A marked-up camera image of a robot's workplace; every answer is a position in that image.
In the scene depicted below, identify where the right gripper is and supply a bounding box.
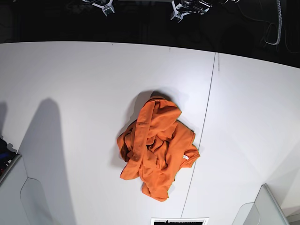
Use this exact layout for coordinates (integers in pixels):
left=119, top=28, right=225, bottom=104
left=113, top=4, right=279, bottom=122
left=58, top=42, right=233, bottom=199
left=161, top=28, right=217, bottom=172
left=83, top=0, right=115, bottom=16

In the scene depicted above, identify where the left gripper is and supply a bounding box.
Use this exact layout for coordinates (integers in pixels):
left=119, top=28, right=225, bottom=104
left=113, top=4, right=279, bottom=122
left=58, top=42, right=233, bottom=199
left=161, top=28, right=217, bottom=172
left=170, top=0, right=212, bottom=23

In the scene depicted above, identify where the orange t-shirt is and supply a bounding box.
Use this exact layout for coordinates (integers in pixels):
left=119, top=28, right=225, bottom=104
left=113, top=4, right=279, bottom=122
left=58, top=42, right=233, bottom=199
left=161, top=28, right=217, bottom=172
left=117, top=96, right=200, bottom=202

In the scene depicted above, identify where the grey bin left edge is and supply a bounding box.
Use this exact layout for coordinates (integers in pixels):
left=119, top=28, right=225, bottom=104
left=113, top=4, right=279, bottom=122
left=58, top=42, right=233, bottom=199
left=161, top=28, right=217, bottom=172
left=0, top=136, right=21, bottom=184

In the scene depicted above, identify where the black white marker card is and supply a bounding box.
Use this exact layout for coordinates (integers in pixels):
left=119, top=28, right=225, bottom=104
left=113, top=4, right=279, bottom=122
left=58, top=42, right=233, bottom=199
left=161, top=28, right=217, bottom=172
left=150, top=218, right=209, bottom=225

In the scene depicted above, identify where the white panel right corner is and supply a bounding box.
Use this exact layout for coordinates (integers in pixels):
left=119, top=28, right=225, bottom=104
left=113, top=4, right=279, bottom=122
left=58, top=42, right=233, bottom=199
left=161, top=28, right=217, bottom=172
left=232, top=184, right=289, bottom=225

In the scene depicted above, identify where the corrugated grey hose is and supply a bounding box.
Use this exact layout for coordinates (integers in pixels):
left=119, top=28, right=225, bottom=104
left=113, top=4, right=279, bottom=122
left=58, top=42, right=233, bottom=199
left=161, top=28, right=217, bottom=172
left=264, top=0, right=282, bottom=46

